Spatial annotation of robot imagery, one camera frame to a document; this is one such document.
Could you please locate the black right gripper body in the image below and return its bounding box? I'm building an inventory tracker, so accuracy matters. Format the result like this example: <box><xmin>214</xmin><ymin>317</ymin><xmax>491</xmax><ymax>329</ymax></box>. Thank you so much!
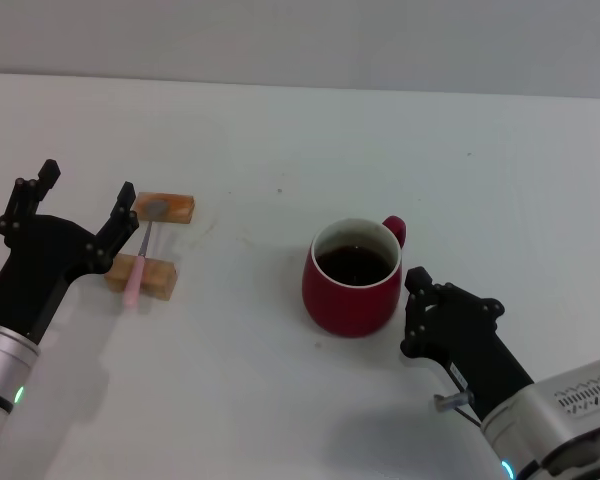
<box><xmin>399</xmin><ymin>304</ymin><xmax>536</xmax><ymax>422</ymax></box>

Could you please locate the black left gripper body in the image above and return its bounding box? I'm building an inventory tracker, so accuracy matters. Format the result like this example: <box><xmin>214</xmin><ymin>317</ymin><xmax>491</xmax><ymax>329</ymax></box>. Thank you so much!
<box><xmin>0</xmin><ymin>213</ymin><xmax>121</xmax><ymax>347</ymax></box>

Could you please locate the pink handled metal spoon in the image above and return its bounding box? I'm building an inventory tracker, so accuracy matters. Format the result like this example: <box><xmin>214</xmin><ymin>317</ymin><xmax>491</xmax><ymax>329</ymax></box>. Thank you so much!
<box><xmin>121</xmin><ymin>199</ymin><xmax>170</xmax><ymax>308</ymax></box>

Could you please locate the red cup with coffee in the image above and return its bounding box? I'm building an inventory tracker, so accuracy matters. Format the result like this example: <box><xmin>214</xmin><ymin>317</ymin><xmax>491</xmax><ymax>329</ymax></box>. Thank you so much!
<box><xmin>301</xmin><ymin>215</ymin><xmax>408</xmax><ymax>339</ymax></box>

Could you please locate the orange stained wooden block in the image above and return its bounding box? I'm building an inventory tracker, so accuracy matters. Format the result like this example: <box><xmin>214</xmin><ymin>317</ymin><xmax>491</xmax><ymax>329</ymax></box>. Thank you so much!
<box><xmin>133</xmin><ymin>192</ymin><xmax>197</xmax><ymax>226</ymax></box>

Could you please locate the plain notched wooden block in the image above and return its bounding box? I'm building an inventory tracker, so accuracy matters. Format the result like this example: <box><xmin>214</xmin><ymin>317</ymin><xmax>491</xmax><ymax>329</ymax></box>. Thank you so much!
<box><xmin>103</xmin><ymin>252</ymin><xmax>178</xmax><ymax>302</ymax></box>

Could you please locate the grey cable connector plug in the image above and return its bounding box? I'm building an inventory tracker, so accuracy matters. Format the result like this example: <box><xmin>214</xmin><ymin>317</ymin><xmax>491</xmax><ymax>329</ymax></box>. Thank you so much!
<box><xmin>433</xmin><ymin>389</ymin><xmax>482</xmax><ymax>427</ymax></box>

